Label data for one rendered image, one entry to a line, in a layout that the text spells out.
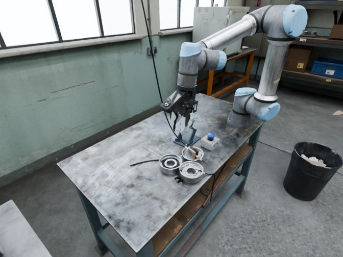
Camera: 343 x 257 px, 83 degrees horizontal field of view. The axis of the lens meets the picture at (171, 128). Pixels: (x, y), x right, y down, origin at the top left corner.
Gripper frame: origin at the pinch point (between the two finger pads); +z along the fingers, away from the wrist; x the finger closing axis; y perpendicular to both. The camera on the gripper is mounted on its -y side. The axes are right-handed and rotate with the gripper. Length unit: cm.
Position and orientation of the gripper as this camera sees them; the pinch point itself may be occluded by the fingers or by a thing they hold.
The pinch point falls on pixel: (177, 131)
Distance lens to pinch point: 84.4
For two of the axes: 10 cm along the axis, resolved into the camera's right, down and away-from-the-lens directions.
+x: -7.4, -3.7, 5.7
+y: 6.7, -2.8, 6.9
